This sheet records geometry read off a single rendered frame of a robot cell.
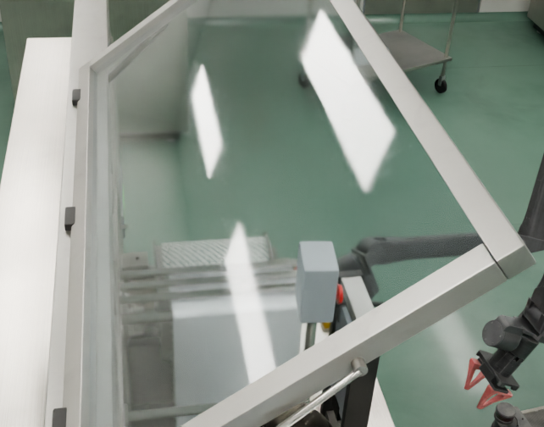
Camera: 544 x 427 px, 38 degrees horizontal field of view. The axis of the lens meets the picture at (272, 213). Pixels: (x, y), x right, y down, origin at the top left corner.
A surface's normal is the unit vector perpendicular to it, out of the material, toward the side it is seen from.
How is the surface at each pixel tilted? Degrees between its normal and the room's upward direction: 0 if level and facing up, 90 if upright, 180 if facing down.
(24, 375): 0
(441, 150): 37
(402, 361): 0
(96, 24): 0
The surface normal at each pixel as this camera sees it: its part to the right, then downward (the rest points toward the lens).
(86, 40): 0.05, -0.81
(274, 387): -0.55, -0.62
